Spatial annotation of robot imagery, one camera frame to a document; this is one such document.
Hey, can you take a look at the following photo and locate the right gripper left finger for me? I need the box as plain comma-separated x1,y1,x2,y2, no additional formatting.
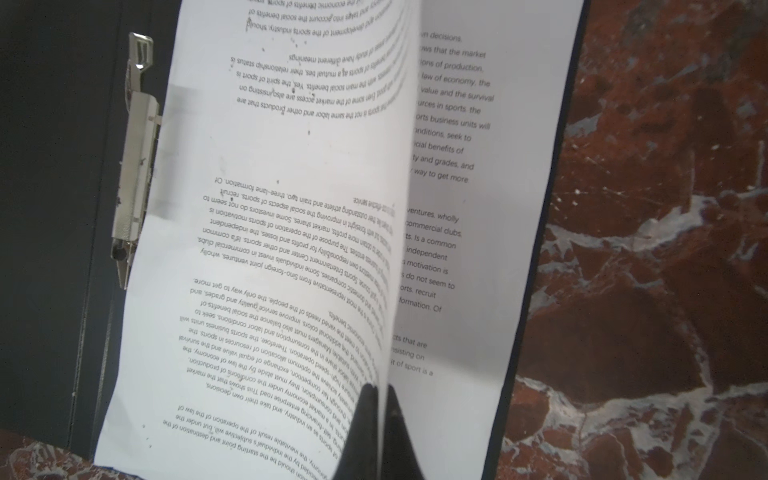
333,384,379,480

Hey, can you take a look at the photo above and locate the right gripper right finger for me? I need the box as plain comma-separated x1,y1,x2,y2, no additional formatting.
381,386,424,480

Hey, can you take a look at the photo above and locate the printed paper sheet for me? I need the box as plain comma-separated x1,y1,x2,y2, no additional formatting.
389,1,584,479

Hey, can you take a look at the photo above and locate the folder white cover black inside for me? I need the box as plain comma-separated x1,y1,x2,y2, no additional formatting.
0,0,592,480

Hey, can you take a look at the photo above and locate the metal folder clip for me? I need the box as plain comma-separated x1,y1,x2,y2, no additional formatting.
111,33,162,289

